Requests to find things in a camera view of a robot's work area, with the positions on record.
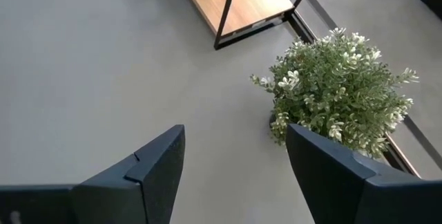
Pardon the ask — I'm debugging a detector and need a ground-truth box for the green potted plant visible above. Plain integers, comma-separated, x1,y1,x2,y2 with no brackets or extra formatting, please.
250,26,420,159

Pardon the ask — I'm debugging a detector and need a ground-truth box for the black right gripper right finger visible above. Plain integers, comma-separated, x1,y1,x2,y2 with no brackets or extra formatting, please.
285,123,424,224

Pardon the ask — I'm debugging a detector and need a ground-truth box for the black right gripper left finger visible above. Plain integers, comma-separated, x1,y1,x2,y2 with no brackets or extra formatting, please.
71,124,186,224

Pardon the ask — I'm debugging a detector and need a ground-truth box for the wooden shelf black frame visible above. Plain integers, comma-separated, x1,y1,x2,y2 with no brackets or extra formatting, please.
175,0,320,51

